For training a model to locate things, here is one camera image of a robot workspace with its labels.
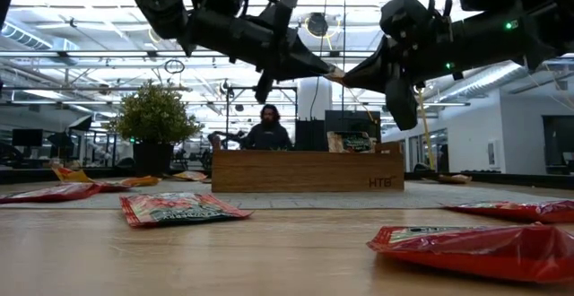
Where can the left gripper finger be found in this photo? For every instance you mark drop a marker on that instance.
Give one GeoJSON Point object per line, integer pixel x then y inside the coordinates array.
{"type": "Point", "coordinates": [307, 72]}
{"type": "Point", "coordinates": [309, 56]}

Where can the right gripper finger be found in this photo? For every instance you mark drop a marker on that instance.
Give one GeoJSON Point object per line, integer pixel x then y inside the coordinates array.
{"type": "Point", "coordinates": [374, 80]}
{"type": "Point", "coordinates": [374, 58]}

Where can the wooden tea organizer box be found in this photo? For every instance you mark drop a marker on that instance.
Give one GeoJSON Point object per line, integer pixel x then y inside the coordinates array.
{"type": "Point", "coordinates": [291, 172]}

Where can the red strawberry tea packet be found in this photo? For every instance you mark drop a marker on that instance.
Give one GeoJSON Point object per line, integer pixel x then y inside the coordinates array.
{"type": "Point", "coordinates": [114, 187]}
{"type": "Point", "coordinates": [471, 255]}
{"type": "Point", "coordinates": [54, 194]}
{"type": "Point", "coordinates": [179, 208]}
{"type": "Point", "coordinates": [515, 212]}

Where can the background black robot arm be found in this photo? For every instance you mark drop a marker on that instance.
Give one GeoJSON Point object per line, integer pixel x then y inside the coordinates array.
{"type": "Point", "coordinates": [226, 138]}

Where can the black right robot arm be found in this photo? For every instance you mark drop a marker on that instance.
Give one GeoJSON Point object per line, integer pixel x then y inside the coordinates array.
{"type": "Point", "coordinates": [515, 31]}

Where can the orange tea packet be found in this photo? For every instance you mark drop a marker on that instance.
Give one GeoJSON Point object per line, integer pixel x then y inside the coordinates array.
{"type": "Point", "coordinates": [190, 176]}
{"type": "Point", "coordinates": [143, 181]}
{"type": "Point", "coordinates": [72, 175]}

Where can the black equipment box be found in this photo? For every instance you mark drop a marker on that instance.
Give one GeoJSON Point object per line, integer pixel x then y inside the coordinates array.
{"type": "Point", "coordinates": [309, 135]}

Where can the person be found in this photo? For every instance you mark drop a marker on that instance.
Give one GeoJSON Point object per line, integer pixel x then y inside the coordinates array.
{"type": "Point", "coordinates": [268, 136]}

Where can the green potted plant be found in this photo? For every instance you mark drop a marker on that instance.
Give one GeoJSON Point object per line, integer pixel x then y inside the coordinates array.
{"type": "Point", "coordinates": [152, 116]}

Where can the grey woven placemat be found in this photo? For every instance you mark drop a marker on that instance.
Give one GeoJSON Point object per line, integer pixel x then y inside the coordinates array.
{"type": "Point", "coordinates": [314, 199]}

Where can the black tilted screen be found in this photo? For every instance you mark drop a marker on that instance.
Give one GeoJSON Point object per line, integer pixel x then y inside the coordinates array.
{"type": "Point", "coordinates": [80, 123]}

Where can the distant black monitor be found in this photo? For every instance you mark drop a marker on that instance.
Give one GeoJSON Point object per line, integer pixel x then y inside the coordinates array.
{"type": "Point", "coordinates": [27, 137]}

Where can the black background rig frame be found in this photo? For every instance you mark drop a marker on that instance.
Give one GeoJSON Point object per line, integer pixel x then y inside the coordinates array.
{"type": "Point", "coordinates": [242, 89]}

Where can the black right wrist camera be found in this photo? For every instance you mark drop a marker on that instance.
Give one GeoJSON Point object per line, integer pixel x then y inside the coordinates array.
{"type": "Point", "coordinates": [406, 13]}

